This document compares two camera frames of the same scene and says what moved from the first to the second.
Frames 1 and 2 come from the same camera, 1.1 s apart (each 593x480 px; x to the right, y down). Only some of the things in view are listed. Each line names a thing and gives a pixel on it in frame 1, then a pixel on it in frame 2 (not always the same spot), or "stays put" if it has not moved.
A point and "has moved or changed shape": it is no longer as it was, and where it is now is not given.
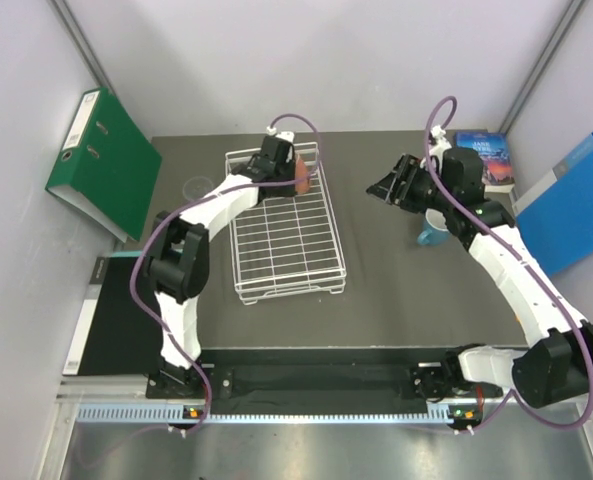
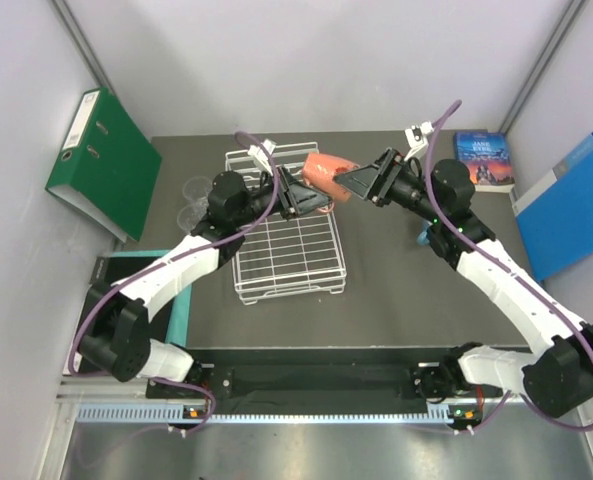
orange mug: [301, 173] has moved or changed shape
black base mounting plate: [303, 383] stays put
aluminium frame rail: [134, 393] stays put
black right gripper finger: [384, 189] → [358, 181]
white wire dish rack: [288, 244] stays put
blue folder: [570, 211] stays put
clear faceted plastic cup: [196, 187] stays put
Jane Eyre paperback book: [494, 150] stays put
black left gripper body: [287, 171] → [287, 205]
